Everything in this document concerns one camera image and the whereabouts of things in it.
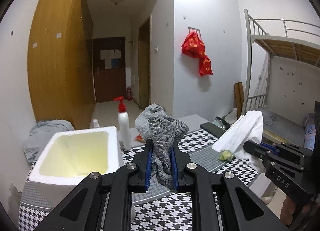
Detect white cloth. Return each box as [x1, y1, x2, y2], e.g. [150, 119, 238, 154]
[212, 110, 265, 173]

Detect green tissue packet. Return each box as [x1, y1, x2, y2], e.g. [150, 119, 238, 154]
[219, 150, 234, 161]

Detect grey sock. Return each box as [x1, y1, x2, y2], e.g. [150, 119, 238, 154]
[135, 104, 189, 191]

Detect person's right hand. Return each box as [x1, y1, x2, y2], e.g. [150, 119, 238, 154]
[280, 196, 318, 230]

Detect houndstooth table mat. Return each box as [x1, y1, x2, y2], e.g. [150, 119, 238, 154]
[18, 130, 265, 230]

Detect red snack packet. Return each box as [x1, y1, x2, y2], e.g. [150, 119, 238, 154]
[135, 135, 145, 143]

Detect white lotion pump bottle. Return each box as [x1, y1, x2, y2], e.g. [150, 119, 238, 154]
[114, 96, 132, 150]

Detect blue spray bottle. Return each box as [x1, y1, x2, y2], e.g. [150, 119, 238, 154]
[92, 119, 100, 128]

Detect white styrofoam box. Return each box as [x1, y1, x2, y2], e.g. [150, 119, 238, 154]
[26, 126, 125, 192]

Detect red fire extinguisher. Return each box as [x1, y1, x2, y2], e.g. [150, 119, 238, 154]
[127, 86, 132, 101]

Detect grey cloth pile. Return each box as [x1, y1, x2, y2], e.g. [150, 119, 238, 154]
[22, 120, 75, 163]

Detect red hanging bag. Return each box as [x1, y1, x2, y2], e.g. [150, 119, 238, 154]
[181, 29, 213, 76]

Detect dark brown entry door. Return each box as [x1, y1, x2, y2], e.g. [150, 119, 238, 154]
[92, 37, 126, 103]

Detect wooden wardrobe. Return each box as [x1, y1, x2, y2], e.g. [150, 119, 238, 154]
[27, 0, 95, 130]

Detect wooden boards against wall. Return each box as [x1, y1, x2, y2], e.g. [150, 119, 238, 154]
[234, 82, 244, 118]

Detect metal bunk bed frame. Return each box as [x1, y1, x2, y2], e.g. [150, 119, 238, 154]
[243, 9, 320, 152]

